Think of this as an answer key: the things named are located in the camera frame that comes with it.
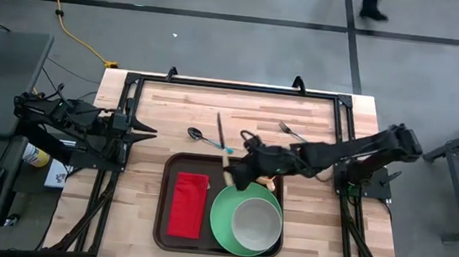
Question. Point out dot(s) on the beige bowl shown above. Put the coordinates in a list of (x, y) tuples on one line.
[(256, 224)]

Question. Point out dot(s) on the white box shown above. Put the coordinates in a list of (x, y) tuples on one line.
[(55, 174)]

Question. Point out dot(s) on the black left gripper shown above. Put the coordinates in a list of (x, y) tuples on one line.
[(120, 135)]

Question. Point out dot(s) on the person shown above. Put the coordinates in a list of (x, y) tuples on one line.
[(372, 5)]

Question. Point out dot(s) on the red cloth napkin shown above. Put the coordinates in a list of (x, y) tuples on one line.
[(187, 204)]

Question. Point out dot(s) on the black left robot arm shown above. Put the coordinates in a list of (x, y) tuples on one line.
[(66, 115)]

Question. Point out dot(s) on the brown plastic serving tray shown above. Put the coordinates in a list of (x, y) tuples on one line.
[(165, 202)]

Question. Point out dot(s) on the green plate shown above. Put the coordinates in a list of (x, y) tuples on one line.
[(221, 216)]

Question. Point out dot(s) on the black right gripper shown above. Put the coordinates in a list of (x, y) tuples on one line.
[(266, 159)]

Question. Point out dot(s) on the yellow and white canister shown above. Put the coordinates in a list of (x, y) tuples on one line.
[(37, 155)]

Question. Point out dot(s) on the grey side desk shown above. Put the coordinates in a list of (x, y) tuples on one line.
[(2, 81)]

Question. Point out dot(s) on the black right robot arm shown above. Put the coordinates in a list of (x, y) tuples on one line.
[(358, 147)]

